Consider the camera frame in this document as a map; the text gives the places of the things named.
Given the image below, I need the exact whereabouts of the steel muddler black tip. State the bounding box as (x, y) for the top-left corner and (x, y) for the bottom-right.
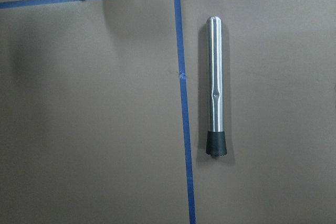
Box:
(206, 16), (227, 156)

